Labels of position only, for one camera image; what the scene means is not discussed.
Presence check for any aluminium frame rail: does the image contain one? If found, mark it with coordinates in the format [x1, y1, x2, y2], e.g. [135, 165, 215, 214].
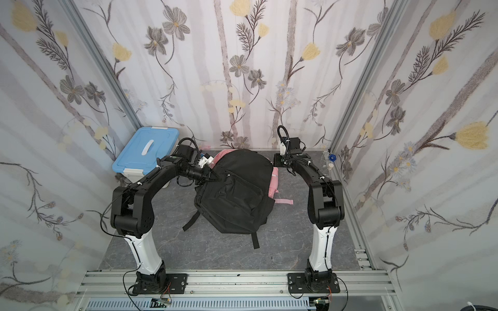
[70, 270, 402, 310]

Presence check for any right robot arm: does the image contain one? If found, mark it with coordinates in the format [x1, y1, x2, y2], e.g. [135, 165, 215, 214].
[273, 153, 345, 293]

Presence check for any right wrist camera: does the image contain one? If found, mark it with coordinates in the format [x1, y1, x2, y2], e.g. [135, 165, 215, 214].
[277, 125, 306, 156]

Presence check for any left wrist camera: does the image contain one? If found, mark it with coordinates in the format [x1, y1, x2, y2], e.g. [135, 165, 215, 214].
[173, 137, 214, 168]

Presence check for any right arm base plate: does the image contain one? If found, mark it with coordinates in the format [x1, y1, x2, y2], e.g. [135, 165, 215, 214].
[287, 272, 341, 294]

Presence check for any pink backpack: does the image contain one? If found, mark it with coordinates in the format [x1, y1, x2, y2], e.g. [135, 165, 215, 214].
[210, 149, 294, 206]

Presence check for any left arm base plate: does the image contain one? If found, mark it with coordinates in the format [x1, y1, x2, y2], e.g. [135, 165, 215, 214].
[131, 273, 188, 296]

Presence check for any white box with blue lid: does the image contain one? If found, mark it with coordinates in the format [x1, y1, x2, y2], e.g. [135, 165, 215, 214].
[112, 127, 180, 183]

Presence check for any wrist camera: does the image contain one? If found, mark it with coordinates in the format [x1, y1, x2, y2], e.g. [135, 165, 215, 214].
[277, 125, 306, 156]
[173, 137, 214, 168]

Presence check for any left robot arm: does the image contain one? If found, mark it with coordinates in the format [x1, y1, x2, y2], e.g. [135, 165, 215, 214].
[110, 154, 216, 296]

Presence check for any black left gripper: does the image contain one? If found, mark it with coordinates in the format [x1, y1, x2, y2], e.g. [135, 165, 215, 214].
[180, 165, 223, 184]

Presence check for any black backpack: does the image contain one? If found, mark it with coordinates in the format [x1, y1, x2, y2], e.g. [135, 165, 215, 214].
[182, 149, 275, 250]

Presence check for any clear bottle with blue cap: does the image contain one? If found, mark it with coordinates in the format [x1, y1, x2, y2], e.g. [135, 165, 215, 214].
[319, 150, 336, 180]

